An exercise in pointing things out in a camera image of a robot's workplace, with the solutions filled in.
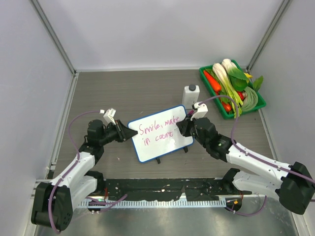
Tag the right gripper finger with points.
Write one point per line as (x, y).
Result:
(189, 118)
(185, 127)

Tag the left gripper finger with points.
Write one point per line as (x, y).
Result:
(120, 125)
(128, 133)

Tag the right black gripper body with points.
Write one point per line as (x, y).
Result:
(194, 133)

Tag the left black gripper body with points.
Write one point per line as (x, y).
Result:
(110, 134)

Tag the blue framed whiteboard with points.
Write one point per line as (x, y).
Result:
(158, 134)

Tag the white plastic bottle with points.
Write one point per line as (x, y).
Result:
(190, 95)

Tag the red chili toy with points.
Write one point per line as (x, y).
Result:
(227, 107)

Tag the orange toy carrot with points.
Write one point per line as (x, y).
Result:
(214, 84)

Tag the green celery toy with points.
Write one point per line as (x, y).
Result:
(237, 102)

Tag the bok choy toy front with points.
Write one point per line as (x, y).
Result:
(223, 77)

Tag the bok choy toy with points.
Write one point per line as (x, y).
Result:
(233, 70)
(223, 77)

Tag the green plastic tray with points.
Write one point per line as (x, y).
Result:
(238, 84)

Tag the bok choy toy rear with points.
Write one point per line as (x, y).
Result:
(233, 70)

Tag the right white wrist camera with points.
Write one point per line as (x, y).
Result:
(200, 110)

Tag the whiteboard wire stand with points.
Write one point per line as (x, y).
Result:
(185, 149)

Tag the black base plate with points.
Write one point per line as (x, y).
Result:
(167, 189)

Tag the white slotted cable duct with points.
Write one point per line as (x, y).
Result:
(181, 203)

